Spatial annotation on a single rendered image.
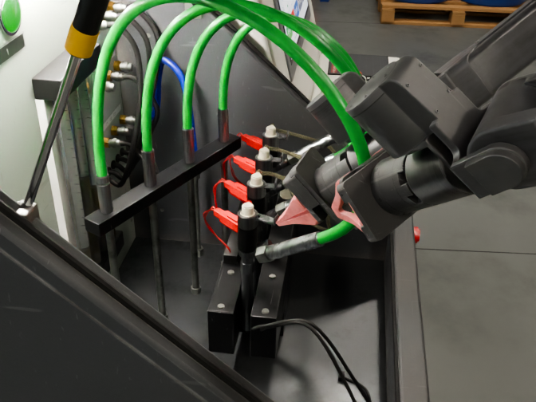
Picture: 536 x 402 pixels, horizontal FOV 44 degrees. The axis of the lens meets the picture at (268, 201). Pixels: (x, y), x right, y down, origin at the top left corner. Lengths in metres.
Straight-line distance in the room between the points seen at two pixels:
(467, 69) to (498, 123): 0.27
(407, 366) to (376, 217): 0.35
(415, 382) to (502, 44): 0.44
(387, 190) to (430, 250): 2.19
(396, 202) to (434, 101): 0.12
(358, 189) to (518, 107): 0.18
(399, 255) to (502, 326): 1.42
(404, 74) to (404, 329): 0.53
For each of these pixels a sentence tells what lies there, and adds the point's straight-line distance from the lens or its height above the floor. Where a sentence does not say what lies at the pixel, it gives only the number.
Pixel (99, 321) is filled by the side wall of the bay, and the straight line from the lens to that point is 0.57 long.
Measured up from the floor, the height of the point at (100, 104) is 1.27.
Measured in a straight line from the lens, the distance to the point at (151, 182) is 0.99.
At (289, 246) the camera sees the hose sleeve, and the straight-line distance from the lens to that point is 0.77.
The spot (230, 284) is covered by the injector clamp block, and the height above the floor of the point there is 0.98.
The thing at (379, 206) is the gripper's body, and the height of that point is 1.28.
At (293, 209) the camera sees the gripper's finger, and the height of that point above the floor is 1.16.
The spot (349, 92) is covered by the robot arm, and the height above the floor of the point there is 1.32.
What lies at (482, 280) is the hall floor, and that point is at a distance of 2.70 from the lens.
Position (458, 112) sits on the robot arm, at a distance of 0.55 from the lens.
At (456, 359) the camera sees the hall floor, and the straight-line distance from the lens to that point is 2.34.
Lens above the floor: 1.61
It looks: 32 degrees down
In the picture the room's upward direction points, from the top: 1 degrees clockwise
